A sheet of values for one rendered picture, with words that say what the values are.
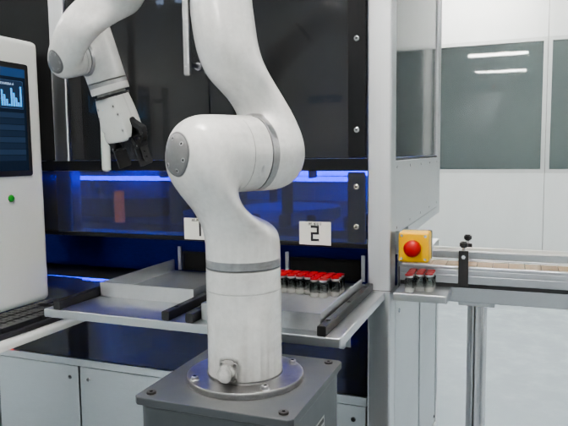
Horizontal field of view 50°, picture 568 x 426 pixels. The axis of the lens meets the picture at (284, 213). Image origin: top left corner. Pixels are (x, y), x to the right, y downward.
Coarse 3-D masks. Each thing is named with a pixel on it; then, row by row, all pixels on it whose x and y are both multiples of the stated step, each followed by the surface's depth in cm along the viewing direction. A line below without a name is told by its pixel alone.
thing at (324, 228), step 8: (304, 224) 155; (312, 224) 154; (320, 224) 153; (328, 224) 153; (304, 232) 155; (320, 232) 154; (328, 232) 153; (304, 240) 155; (320, 240) 154; (328, 240) 153
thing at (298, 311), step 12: (288, 300) 141; (300, 300) 141; (312, 300) 141; (324, 300) 141; (336, 300) 127; (204, 312) 126; (288, 312) 119; (300, 312) 118; (312, 312) 130; (324, 312) 119; (288, 324) 119; (300, 324) 118; (312, 324) 117
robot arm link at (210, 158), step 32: (192, 128) 86; (224, 128) 87; (256, 128) 91; (192, 160) 85; (224, 160) 86; (256, 160) 90; (192, 192) 88; (224, 192) 86; (224, 224) 90; (256, 224) 91; (224, 256) 91; (256, 256) 91
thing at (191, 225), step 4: (184, 220) 168; (188, 220) 167; (192, 220) 167; (196, 220) 166; (184, 224) 168; (188, 224) 167; (192, 224) 167; (196, 224) 166; (184, 228) 168; (188, 228) 167; (192, 228) 167; (196, 228) 166; (184, 232) 168; (188, 232) 167; (192, 232) 167; (196, 232) 167; (184, 236) 168; (188, 236) 168; (192, 236) 167; (196, 236) 167; (204, 236) 166
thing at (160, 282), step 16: (144, 272) 165; (160, 272) 172; (176, 272) 176; (192, 272) 176; (112, 288) 147; (128, 288) 145; (144, 288) 144; (160, 288) 142; (176, 288) 140; (192, 288) 155
